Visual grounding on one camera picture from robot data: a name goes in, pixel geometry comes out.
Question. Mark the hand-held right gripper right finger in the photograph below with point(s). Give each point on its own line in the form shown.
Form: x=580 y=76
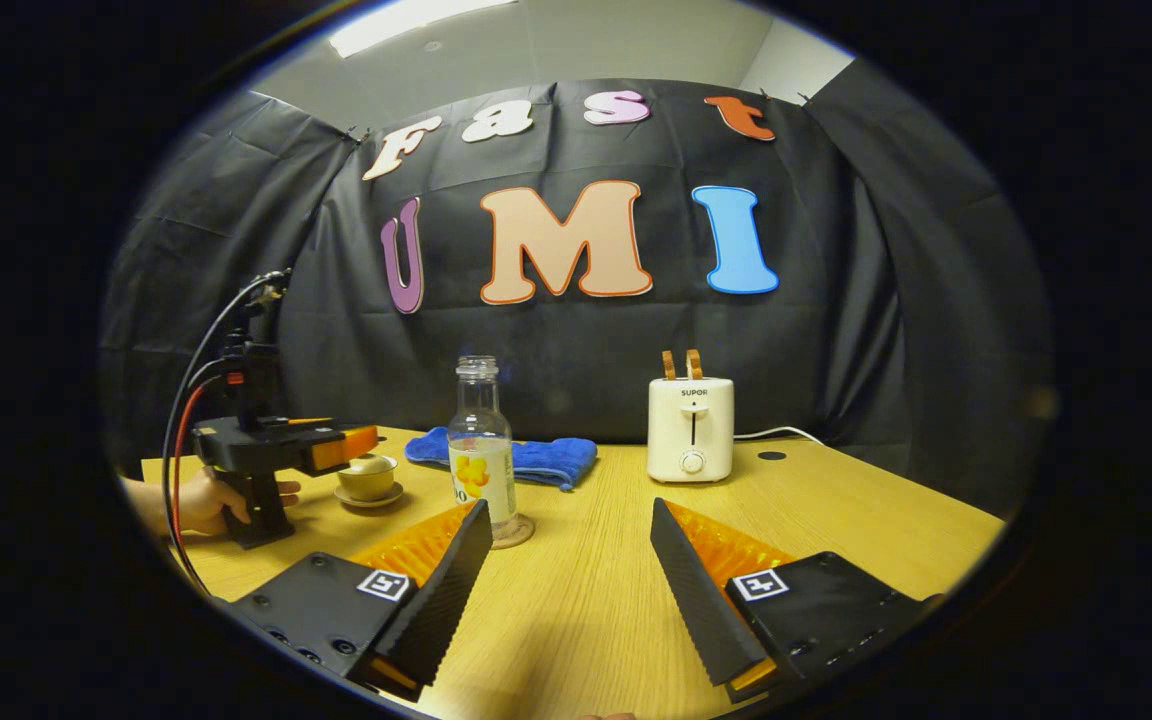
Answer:
x=701 y=600

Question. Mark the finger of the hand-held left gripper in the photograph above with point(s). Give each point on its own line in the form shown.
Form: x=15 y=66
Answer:
x=311 y=421
x=346 y=447

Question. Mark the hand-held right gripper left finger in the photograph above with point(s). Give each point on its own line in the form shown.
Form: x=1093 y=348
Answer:
x=436 y=610

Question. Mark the beige ceramic teacup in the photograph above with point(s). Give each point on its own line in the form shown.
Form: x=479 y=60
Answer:
x=368 y=486

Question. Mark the round cork coaster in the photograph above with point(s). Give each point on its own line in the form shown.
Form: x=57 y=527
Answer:
x=521 y=532

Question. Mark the clear glass water bottle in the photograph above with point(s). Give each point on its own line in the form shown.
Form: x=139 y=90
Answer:
x=481 y=470

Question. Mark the cream white toaster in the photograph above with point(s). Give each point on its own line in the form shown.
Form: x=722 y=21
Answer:
x=676 y=440

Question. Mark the blue folded towel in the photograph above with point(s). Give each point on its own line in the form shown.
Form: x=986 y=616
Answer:
x=546 y=458

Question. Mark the black backdrop cloth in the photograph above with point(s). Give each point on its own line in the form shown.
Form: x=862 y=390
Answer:
x=836 y=330

